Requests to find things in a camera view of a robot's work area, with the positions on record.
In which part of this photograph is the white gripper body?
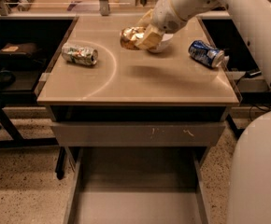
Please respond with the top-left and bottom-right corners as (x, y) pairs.
(150, 0), (187, 34)

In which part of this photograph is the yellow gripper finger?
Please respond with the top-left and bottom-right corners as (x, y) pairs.
(135, 24), (164, 49)
(136, 9), (153, 28)

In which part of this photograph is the orange crushed soda can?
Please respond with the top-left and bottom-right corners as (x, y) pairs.
(120, 27), (146, 50)

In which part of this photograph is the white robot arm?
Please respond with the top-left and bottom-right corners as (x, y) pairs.
(135, 0), (271, 224)

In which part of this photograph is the blue soda can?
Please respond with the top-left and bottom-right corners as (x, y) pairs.
(188, 40), (224, 68)

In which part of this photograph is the grey drawer cabinet counter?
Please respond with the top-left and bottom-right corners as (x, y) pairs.
(36, 14), (240, 224)

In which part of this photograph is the green crushed soda can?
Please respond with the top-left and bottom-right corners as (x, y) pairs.
(61, 43), (98, 66)

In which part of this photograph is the closed grey top drawer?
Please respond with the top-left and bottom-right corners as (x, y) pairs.
(51, 122), (225, 147)

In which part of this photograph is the open middle drawer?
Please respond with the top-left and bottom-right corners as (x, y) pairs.
(63, 147), (211, 224)

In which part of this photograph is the white ceramic bowl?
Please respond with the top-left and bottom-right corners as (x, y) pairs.
(149, 34), (173, 53)

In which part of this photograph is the black power adapter with cable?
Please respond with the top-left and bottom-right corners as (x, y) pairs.
(235, 69), (262, 84)

